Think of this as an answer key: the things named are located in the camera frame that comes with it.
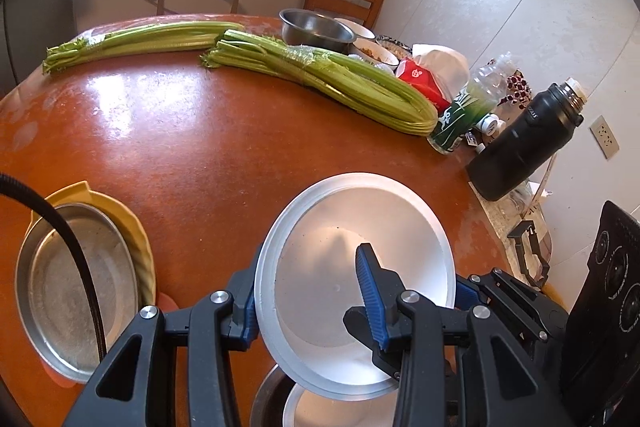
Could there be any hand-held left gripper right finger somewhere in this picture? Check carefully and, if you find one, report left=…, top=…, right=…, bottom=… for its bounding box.
left=355, top=243, right=571, bottom=427

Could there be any glass pitcher with black handle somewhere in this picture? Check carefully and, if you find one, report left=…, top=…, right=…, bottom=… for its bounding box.
left=507, top=184, right=553, bottom=293

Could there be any white wall socket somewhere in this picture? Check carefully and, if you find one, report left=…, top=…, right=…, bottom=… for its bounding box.
left=590, top=116, right=621, bottom=159

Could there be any black thermos flask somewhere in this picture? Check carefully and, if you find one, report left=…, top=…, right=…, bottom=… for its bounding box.
left=466, top=78, right=587, bottom=202

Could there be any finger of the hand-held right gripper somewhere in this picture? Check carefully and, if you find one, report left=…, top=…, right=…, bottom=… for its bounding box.
left=342, top=306, right=408, bottom=381
left=455, top=268, right=569, bottom=344

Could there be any plastic bottle with green label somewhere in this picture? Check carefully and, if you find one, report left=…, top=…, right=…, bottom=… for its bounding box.
left=427, top=52, right=518, bottom=156

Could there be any yellow shell-shaped plate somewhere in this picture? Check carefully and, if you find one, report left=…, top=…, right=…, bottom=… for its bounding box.
left=27, top=180, right=157, bottom=308

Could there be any pink shell-shaped plate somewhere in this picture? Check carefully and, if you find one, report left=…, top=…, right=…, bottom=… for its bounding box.
left=35, top=292, right=180, bottom=392

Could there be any white round plate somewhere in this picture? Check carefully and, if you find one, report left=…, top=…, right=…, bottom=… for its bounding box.
left=254, top=173, right=457, bottom=400
left=282, top=382, right=398, bottom=427

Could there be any grey refrigerator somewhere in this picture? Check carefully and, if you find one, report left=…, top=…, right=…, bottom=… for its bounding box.
left=0, top=0, right=76, bottom=98

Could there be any deep steel bowl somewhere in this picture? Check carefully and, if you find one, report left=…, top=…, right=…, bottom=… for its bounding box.
left=278, top=8, right=357, bottom=55

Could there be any thick black cable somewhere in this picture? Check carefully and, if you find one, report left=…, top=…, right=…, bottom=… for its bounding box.
left=0, top=173, right=108, bottom=358

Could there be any round steel plate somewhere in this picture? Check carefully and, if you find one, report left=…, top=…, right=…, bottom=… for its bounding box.
left=15, top=203, right=141, bottom=383

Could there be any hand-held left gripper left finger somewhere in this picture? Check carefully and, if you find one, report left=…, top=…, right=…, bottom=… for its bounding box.
left=62, top=268, right=261, bottom=427

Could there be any steel basin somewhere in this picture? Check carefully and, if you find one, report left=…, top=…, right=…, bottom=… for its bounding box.
left=250, top=364, right=401, bottom=427

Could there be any red-dotted bag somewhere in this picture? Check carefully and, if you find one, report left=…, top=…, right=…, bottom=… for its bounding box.
left=497, top=69, right=538, bottom=108

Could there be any patterned bowl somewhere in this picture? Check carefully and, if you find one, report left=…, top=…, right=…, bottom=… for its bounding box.
left=375, top=34, right=415, bottom=60

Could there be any celery bunch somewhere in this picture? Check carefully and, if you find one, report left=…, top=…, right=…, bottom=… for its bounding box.
left=200, top=29, right=440, bottom=138
left=41, top=21, right=246, bottom=75

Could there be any white enamel bowl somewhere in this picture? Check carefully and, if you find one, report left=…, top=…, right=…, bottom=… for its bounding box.
left=334, top=17, right=378, bottom=44

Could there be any red packet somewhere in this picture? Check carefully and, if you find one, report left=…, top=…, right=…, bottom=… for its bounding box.
left=396, top=58, right=453, bottom=112

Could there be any bowl of food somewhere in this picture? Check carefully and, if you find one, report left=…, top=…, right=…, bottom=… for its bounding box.
left=348, top=40, right=401, bottom=70

